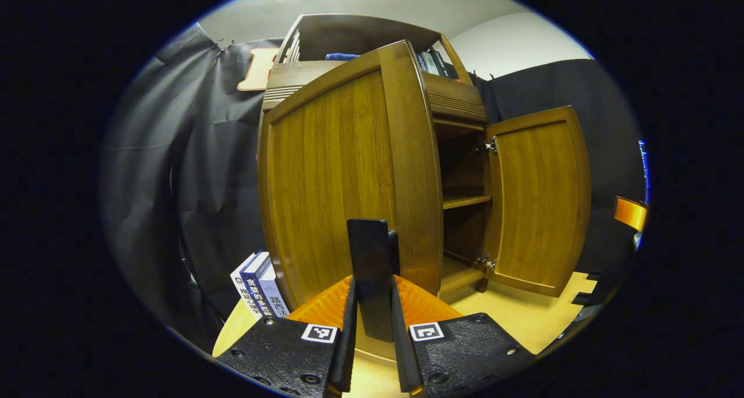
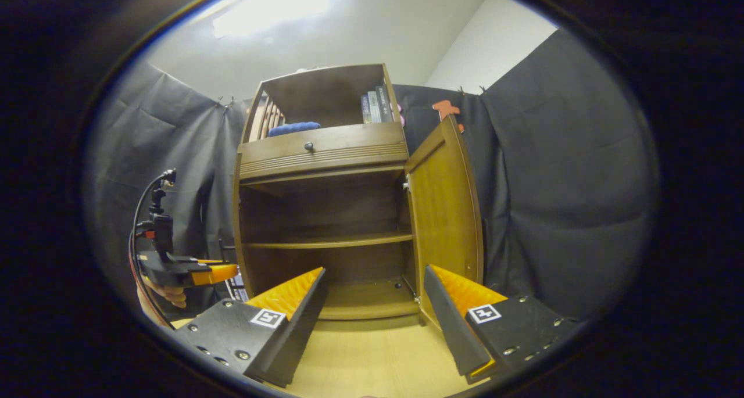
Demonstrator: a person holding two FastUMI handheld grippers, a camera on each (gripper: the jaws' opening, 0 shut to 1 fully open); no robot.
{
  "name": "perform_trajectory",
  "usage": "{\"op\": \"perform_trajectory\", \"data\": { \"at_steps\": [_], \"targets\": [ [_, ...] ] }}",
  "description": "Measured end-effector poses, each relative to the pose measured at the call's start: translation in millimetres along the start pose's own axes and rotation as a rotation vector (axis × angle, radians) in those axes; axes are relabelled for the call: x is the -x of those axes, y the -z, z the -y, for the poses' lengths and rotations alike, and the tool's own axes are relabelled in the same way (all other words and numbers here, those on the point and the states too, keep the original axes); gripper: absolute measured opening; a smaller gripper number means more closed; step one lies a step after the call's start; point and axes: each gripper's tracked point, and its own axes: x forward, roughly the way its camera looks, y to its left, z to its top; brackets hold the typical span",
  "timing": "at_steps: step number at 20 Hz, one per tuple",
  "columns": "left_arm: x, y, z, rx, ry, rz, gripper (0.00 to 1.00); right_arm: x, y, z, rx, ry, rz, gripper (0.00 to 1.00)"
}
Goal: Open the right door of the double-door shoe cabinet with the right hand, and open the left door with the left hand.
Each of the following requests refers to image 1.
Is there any black backdrop cloth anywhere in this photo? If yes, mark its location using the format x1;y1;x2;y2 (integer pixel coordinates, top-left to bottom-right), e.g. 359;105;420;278
99;23;647;352

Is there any wooden inner shelf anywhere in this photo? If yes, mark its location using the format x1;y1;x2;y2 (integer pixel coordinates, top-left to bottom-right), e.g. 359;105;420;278
442;193;493;211

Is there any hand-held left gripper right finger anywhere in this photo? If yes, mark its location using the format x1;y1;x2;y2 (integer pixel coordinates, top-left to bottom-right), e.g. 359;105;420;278
391;274;538;398

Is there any wooden double-door shoe cabinet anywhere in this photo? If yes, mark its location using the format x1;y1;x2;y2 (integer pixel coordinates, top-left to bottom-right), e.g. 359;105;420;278
256;13;592;313

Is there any pale blue spine book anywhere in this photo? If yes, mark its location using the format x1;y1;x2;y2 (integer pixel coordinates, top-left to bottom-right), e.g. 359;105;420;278
259;262;291;318

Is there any wooden shoe cabinet door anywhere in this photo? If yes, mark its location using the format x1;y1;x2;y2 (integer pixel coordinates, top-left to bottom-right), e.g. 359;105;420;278
257;40;446;312
484;106;592;298

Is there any navy book white lettering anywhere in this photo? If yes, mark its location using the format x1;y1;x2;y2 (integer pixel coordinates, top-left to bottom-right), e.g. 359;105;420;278
240;252;276;319

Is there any black door handle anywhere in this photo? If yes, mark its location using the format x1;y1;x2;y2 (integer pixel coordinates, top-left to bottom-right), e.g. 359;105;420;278
347;218;402;344

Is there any thin black cable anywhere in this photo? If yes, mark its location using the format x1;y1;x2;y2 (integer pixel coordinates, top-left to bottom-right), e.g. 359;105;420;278
170;164;228;324

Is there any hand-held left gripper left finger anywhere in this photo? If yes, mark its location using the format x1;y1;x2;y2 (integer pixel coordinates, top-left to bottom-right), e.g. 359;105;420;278
214;275;358;398

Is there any black spine book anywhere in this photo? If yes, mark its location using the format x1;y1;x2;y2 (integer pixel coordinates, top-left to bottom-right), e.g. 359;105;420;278
433;49;460;81

